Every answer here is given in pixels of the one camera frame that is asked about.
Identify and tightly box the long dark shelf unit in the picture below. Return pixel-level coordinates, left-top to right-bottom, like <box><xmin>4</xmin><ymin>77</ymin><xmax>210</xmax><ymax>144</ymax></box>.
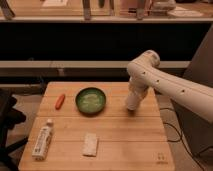
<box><xmin>0</xmin><ymin>21</ymin><xmax>212</xmax><ymax>84</ymax></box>

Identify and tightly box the green ceramic bowl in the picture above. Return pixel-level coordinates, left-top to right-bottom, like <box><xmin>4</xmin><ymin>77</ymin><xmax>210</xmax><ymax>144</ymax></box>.
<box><xmin>75</xmin><ymin>87</ymin><xmax>106</xmax><ymax>115</ymax></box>

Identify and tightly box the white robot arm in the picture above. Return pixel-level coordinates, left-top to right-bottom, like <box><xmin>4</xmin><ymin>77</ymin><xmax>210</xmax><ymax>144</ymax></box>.
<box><xmin>126</xmin><ymin>50</ymin><xmax>213</xmax><ymax>123</ymax></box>

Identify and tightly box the orange carrot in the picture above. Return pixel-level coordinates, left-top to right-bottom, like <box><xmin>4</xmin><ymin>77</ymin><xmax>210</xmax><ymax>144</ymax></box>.
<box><xmin>55</xmin><ymin>94</ymin><xmax>65</xmax><ymax>110</ymax></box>

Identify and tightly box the white rectangular eraser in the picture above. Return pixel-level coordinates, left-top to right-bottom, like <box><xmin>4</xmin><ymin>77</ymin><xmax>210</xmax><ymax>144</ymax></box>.
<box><xmin>82</xmin><ymin>133</ymin><xmax>98</xmax><ymax>157</ymax></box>

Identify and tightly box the white tube with label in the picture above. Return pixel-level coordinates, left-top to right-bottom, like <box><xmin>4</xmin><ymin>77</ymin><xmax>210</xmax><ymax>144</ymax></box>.
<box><xmin>32</xmin><ymin>119</ymin><xmax>53</xmax><ymax>160</ymax></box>

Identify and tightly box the black cable on floor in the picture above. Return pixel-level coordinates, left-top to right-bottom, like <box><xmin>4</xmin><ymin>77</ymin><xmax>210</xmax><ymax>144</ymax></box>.
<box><xmin>159</xmin><ymin>106</ymin><xmax>205</xmax><ymax>171</ymax></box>

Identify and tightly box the black chair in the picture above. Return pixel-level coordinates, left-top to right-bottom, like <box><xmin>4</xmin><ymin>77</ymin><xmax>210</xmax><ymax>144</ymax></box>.
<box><xmin>0</xmin><ymin>89</ymin><xmax>28</xmax><ymax>171</ymax></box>

